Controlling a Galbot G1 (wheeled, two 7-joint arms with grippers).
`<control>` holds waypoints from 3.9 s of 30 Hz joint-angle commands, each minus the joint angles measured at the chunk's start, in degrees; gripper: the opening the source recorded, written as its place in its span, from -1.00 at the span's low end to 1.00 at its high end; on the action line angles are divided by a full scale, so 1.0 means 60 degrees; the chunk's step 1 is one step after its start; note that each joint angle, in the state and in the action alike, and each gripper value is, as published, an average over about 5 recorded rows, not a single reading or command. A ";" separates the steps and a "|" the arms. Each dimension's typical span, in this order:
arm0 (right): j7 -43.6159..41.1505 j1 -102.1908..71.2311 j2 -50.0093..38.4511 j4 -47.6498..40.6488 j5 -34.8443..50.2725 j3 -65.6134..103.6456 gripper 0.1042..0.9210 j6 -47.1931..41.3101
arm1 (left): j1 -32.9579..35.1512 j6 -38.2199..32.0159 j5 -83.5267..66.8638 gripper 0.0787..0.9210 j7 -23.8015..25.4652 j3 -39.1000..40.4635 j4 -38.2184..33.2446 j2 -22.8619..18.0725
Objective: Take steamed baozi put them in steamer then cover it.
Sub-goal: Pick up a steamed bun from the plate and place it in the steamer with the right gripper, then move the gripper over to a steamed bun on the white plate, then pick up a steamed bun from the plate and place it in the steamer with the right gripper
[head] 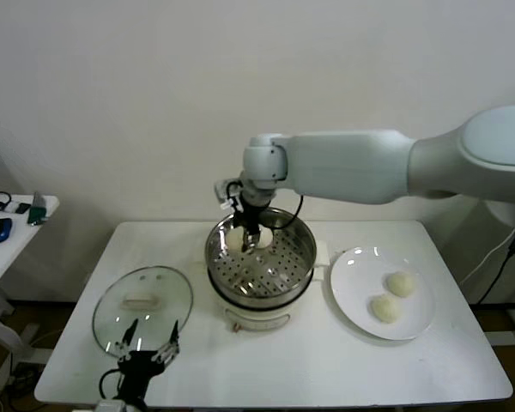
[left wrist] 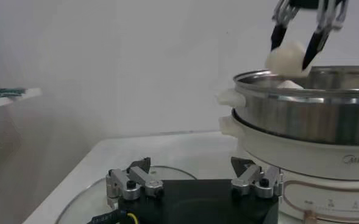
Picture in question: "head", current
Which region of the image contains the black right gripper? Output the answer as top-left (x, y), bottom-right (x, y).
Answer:
top-left (233, 203), bottom-right (265, 254)

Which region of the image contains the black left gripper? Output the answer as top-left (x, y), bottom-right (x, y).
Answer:
top-left (114, 318), bottom-right (181, 403)

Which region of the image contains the round glass pot lid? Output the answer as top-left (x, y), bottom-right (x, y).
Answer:
top-left (92, 265), bottom-right (195, 357)

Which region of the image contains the perforated steel steamer basket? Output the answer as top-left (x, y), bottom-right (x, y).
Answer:
top-left (204, 207), bottom-right (318, 308)

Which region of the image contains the steel steamer pot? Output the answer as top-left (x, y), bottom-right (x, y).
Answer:
top-left (191, 238), bottom-right (330, 334)

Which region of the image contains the white round plate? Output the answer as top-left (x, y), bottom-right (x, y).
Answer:
top-left (329, 245), bottom-right (437, 342)

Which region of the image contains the floor power strip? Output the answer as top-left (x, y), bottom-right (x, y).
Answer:
top-left (8, 363), bottom-right (42, 390)

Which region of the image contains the white side table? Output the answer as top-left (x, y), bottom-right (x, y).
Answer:
top-left (0, 193), bottom-right (60, 366)

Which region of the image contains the green upright gadget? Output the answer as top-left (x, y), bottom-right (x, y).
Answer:
top-left (27, 191), bottom-right (49, 227)

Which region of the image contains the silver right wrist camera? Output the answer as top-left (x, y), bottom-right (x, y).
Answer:
top-left (213, 179), bottom-right (241, 211)

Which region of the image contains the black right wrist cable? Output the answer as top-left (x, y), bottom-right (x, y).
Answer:
top-left (278, 195), bottom-right (305, 228)

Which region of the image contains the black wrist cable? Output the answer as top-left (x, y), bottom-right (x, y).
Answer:
top-left (99, 368), bottom-right (124, 403)
top-left (278, 195), bottom-right (305, 228)

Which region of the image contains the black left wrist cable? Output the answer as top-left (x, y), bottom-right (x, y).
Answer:
top-left (99, 368), bottom-right (124, 403)

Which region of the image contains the white power cable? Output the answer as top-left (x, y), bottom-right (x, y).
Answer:
top-left (459, 231), bottom-right (515, 287)

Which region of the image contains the black power cable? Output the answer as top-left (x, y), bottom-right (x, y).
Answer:
top-left (475, 252), bottom-right (512, 305)

